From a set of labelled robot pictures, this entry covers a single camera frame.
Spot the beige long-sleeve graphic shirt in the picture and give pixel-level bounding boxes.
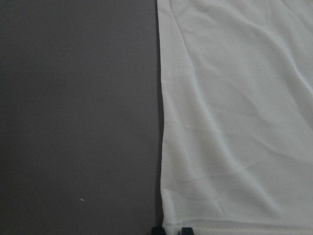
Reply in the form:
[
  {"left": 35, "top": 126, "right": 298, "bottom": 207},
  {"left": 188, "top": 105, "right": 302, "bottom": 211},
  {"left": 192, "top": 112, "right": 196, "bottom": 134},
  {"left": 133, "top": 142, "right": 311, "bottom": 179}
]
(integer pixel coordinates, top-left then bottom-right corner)
[{"left": 157, "top": 0, "right": 313, "bottom": 235}]

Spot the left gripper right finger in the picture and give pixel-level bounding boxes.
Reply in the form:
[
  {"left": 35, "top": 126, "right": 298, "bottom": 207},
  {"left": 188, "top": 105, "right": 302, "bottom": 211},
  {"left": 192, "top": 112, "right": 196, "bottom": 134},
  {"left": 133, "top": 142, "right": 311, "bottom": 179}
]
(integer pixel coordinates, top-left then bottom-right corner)
[{"left": 180, "top": 227, "right": 194, "bottom": 235}]

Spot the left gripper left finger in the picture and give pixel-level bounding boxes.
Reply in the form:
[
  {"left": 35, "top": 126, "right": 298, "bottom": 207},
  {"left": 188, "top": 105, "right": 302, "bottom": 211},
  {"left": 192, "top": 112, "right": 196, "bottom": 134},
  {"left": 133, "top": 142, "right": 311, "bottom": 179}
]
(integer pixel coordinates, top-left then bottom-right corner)
[{"left": 151, "top": 226, "right": 166, "bottom": 235}]

